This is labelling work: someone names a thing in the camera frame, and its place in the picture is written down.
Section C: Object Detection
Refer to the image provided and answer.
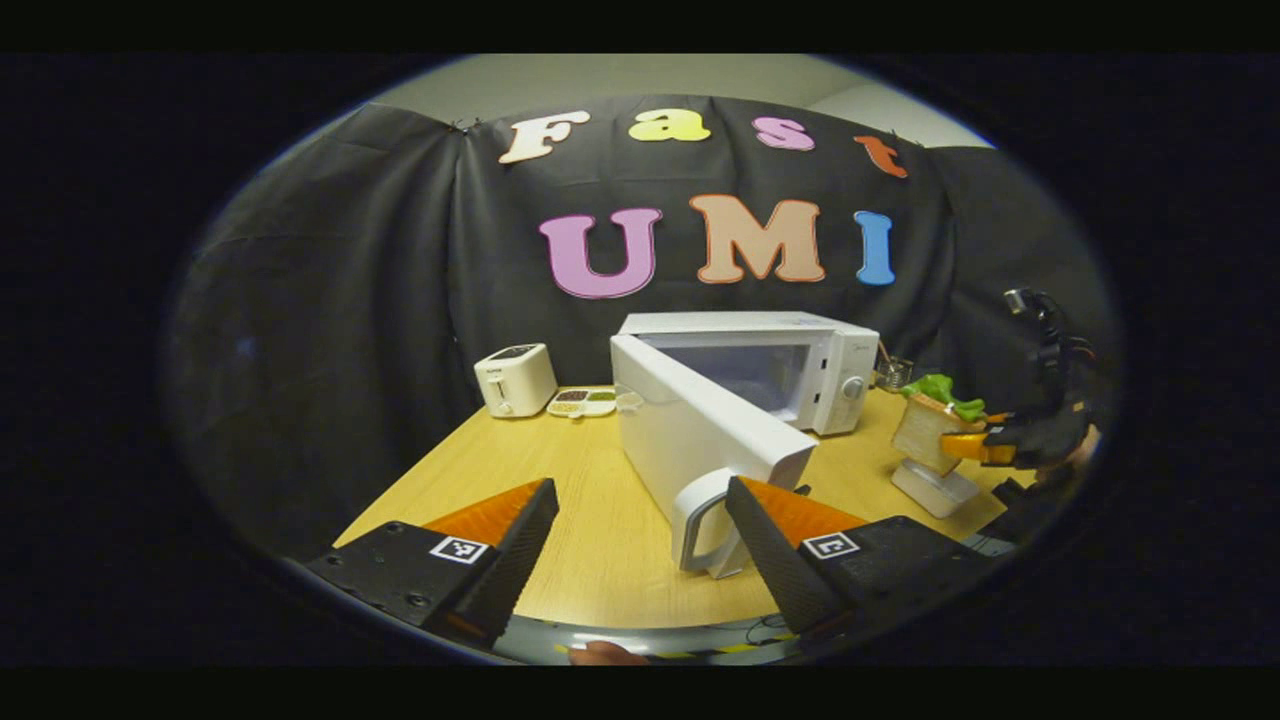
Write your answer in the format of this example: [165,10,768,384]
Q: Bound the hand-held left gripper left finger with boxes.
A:
[305,478,560,649]

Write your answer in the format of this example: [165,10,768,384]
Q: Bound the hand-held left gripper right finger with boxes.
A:
[725,476,1001,641]

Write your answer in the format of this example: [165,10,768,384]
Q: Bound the lettuce sandwich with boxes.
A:
[892,374,986,478]

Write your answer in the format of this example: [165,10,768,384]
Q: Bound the white microwave oven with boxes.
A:
[610,311,881,580]

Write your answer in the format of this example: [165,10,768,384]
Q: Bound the white ribbed tray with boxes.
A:
[890,458,981,519]

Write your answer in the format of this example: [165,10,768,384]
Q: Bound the divided snack dish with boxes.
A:
[547,387,618,419]

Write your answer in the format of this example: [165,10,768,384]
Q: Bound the white toaster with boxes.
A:
[474,343,559,419]

